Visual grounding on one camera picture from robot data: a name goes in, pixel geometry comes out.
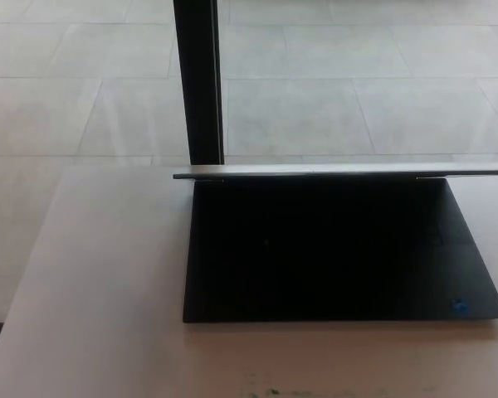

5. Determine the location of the silver Dell laptop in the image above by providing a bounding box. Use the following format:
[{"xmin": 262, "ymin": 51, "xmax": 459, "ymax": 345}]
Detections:
[{"xmin": 172, "ymin": 168, "xmax": 498, "ymax": 325}]

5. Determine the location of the black vertical window frame post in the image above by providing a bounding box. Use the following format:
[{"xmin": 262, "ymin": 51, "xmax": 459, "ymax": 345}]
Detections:
[{"xmin": 172, "ymin": 0, "xmax": 226, "ymax": 167}]

